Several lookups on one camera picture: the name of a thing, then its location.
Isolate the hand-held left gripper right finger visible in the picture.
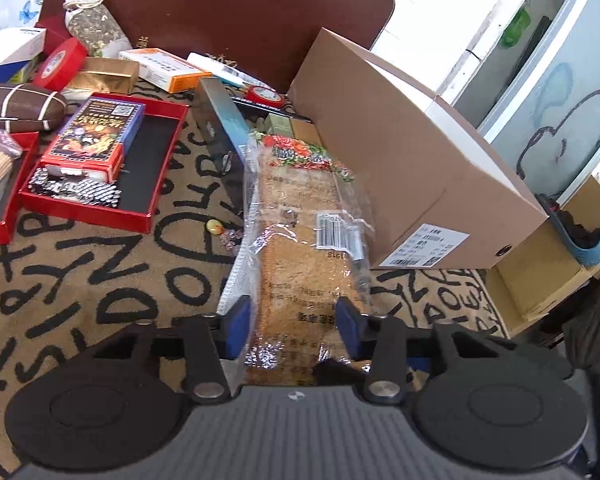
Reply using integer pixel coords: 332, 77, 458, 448
335, 298, 508, 407

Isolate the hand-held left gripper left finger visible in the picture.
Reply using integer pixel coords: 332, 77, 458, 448
94, 296, 253, 406

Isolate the clear plastic dried noodle packet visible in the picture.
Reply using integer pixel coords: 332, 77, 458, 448
219, 130, 376, 386

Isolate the red tray box black insert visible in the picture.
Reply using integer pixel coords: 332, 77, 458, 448
19, 94, 190, 234

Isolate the silver metal watch band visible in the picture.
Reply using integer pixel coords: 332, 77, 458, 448
27, 166, 122, 208

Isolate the brown wooden desktop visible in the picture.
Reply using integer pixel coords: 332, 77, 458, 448
35, 0, 396, 106

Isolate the tan letter print cloth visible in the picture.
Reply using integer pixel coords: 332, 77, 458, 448
0, 80, 511, 480

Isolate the long dark teal box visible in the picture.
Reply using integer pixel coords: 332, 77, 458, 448
194, 77, 253, 211

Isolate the small open cardboard box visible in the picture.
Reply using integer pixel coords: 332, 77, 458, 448
485, 175, 600, 336

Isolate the large brown cardboard box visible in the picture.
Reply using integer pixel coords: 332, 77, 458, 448
286, 27, 550, 270

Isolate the olive gold small box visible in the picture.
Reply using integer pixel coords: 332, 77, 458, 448
266, 113, 294, 136

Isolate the black slim bar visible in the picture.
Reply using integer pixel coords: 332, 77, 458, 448
232, 97, 312, 122

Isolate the small red round tin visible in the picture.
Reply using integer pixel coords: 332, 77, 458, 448
244, 85, 283, 107

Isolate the colourful playing card box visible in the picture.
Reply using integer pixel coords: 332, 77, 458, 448
40, 97, 147, 183

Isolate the dark cloth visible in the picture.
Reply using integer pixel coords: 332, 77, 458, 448
560, 260, 600, 466

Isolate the red box lid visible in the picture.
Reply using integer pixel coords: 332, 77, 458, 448
0, 130, 41, 246

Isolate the white slim carton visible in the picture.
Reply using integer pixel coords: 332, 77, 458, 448
187, 52, 261, 86

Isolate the blue slipper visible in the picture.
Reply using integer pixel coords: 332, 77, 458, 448
535, 192, 600, 267

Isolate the white orange medicine box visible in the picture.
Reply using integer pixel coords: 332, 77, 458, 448
118, 48, 213, 94

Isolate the gold foil box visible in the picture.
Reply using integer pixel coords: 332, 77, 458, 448
62, 57, 140, 95

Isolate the brown striped glasses case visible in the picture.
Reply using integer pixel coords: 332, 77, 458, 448
0, 82, 68, 133

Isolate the red tape roll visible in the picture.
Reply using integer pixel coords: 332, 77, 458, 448
32, 37, 88, 92

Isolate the dark red box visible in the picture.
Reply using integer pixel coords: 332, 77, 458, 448
34, 15, 73, 56

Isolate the white blue carton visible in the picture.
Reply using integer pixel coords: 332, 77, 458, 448
0, 27, 47, 83

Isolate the clear crystal bead bracelet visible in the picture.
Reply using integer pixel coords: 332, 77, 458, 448
221, 229, 245, 253

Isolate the drawstring herb sachet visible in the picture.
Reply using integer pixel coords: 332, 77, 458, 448
62, 0, 131, 58

